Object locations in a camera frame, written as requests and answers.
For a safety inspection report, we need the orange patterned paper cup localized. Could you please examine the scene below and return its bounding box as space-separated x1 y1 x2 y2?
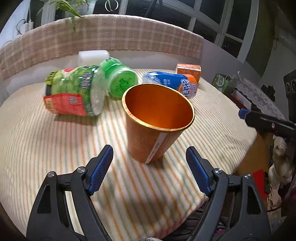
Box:
122 83 195 164

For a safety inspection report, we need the white lace cloth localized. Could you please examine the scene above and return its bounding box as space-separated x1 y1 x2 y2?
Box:
233 73 285 120

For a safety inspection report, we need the blue orange Arctic Ocean bottle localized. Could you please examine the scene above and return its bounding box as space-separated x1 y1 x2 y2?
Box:
142 71 198 99

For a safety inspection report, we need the green red label bottle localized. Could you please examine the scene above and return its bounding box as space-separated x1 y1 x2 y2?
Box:
43 65 106 116

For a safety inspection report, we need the green tea bottle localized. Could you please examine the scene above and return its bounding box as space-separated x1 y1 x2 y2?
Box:
100 57 138 98

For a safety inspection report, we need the white plastic jar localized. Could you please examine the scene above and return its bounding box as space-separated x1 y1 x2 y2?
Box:
78 50 109 66

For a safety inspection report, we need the plaid beige windowsill cloth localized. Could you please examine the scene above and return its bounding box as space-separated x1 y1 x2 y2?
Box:
1 14 204 80

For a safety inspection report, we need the white power strip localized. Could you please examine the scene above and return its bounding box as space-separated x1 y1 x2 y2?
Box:
16 19 34 35

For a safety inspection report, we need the potted spider plant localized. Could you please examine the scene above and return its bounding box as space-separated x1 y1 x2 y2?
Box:
36 0 94 32

